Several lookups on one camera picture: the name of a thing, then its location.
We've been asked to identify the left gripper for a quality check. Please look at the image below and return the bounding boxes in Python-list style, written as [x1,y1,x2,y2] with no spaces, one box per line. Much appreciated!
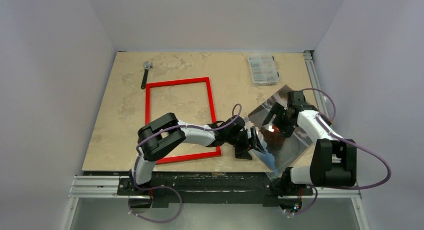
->
[225,127,264,160]

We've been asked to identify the red picture frame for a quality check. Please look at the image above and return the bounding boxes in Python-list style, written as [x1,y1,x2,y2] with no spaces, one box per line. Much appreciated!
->
[145,77,222,165]

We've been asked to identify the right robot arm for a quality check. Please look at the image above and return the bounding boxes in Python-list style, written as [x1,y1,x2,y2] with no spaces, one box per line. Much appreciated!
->
[262,91,357,195]

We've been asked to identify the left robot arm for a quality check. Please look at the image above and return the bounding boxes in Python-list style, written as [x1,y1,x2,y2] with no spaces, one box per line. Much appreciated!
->
[129,113,265,195]

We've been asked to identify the sunset landscape photo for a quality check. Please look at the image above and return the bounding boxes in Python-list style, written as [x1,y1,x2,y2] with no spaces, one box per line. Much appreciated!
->
[254,124,312,179]

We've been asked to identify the clear plastic screw box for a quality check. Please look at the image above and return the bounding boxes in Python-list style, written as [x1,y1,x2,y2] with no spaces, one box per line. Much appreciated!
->
[247,53,280,86]

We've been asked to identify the black adjustable wrench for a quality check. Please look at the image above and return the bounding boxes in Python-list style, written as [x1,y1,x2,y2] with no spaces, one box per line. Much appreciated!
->
[140,61,153,89]

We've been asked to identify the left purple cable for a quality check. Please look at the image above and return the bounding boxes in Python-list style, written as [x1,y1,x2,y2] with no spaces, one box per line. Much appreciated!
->
[127,104,243,224]

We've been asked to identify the purple cable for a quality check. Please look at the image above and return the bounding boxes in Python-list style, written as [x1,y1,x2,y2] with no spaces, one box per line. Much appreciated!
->
[283,87,392,217]
[127,104,243,224]

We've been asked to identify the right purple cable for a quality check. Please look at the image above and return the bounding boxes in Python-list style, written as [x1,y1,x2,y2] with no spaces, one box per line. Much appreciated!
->
[283,87,392,217]

